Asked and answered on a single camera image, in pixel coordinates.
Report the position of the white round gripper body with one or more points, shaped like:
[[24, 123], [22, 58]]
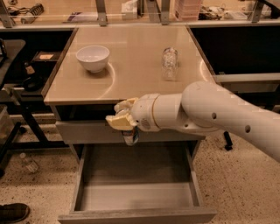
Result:
[[143, 112]]

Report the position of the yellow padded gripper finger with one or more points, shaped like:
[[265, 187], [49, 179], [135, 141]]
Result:
[[126, 104], [121, 122]]

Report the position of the redbull can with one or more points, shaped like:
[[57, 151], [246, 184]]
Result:
[[130, 137]]

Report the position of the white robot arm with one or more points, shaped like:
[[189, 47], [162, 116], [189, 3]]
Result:
[[202, 107]]

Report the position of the grey drawer cabinet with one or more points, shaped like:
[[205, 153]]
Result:
[[133, 70]]

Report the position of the closed grey top drawer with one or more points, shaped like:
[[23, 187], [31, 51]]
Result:
[[98, 132]]

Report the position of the open grey middle drawer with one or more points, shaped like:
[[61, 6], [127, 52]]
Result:
[[149, 183]]

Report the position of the white ceramic bowl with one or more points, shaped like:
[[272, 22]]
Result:
[[93, 58]]

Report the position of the clear plastic bottle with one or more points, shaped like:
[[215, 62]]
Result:
[[169, 63]]

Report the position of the white tissue box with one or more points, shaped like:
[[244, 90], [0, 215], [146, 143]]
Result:
[[129, 10]]

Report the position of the plastic bottle on floor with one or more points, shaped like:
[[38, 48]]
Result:
[[29, 162]]

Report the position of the pink stacked trays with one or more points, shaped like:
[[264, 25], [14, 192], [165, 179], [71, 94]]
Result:
[[187, 10]]

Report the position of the black side table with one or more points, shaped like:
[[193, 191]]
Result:
[[10, 49]]

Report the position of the dark shoe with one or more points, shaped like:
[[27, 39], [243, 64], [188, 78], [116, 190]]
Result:
[[15, 212]]

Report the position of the black frame desk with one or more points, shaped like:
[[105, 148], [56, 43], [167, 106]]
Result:
[[261, 89]]

